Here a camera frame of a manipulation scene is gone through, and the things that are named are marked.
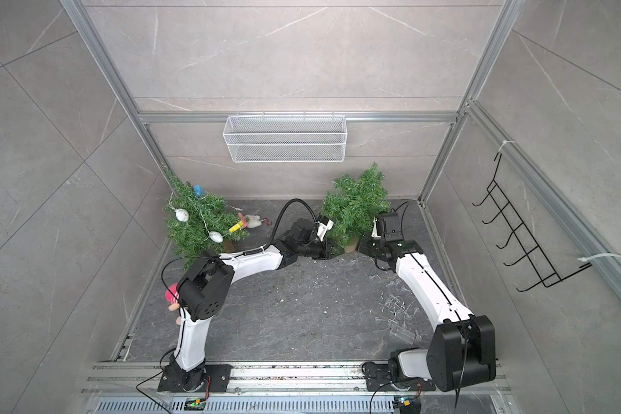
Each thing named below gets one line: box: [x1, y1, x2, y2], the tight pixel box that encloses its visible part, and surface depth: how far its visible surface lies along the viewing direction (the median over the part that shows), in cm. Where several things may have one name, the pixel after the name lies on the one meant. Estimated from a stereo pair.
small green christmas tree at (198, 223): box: [162, 164, 250, 270], surface depth 79 cm
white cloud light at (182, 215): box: [175, 208, 189, 222], surface depth 74 cm
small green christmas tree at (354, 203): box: [319, 162, 391, 254], surface depth 83 cm
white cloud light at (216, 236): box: [208, 231, 224, 244], surface depth 81 cm
